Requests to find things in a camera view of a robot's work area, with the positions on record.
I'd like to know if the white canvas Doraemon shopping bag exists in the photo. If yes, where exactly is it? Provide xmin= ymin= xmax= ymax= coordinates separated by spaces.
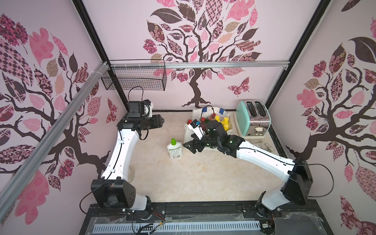
xmin=184 ymin=106 xmax=235 ymax=143

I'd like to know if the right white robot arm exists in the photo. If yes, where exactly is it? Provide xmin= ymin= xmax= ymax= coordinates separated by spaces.
xmin=183 ymin=119 xmax=313 ymax=216

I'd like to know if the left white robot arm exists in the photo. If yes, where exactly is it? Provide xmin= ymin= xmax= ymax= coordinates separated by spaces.
xmin=91 ymin=99 xmax=164 ymax=211

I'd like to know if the white bottle green cap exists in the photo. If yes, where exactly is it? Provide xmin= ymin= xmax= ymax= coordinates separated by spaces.
xmin=167 ymin=139 xmax=183 ymax=159

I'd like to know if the mint green toaster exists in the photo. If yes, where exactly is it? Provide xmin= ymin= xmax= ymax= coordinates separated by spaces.
xmin=234 ymin=99 xmax=271 ymax=139

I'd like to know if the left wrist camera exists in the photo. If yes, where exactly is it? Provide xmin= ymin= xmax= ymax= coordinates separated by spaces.
xmin=143 ymin=99 xmax=153 ymax=118

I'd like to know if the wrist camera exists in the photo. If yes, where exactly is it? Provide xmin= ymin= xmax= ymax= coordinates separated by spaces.
xmin=188 ymin=119 xmax=205 ymax=140
xmin=143 ymin=99 xmax=153 ymax=118

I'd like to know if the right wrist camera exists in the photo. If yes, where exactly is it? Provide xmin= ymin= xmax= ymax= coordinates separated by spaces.
xmin=188 ymin=119 xmax=205 ymax=140

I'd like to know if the black wire basket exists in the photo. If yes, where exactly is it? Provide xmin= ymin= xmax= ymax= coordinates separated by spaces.
xmin=101 ymin=59 xmax=167 ymax=91

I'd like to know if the aluminium rail back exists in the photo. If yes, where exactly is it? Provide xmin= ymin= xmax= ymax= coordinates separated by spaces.
xmin=111 ymin=60 xmax=290 ymax=69

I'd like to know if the aluminium rail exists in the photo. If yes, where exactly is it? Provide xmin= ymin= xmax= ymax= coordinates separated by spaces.
xmin=111 ymin=60 xmax=290 ymax=69
xmin=1 ymin=61 xmax=109 ymax=221

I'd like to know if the aluminium rail left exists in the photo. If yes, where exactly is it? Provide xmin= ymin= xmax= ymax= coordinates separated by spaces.
xmin=1 ymin=61 xmax=109 ymax=221

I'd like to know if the black corner frame post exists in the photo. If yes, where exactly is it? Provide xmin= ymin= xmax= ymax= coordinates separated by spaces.
xmin=72 ymin=0 xmax=129 ymax=111

